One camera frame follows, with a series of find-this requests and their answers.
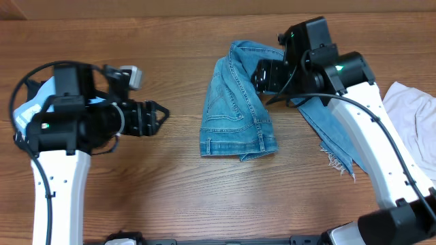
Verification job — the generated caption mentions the light blue printed t-shirt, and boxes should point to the light blue printed t-shirt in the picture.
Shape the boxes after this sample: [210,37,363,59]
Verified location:
[12,76,106,137]

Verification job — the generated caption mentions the blue denim jeans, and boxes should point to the blue denim jeans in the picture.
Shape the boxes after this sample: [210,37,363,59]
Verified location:
[200,40,364,174]

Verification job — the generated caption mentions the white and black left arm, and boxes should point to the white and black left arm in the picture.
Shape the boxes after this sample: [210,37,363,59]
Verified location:
[9,61,170,244]

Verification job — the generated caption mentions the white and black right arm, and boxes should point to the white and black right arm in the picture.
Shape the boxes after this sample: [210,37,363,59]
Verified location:
[251,16,435,245]

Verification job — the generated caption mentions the beige folded cloth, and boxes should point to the beige folded cloth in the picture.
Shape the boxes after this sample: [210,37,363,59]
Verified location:
[383,82,435,181]

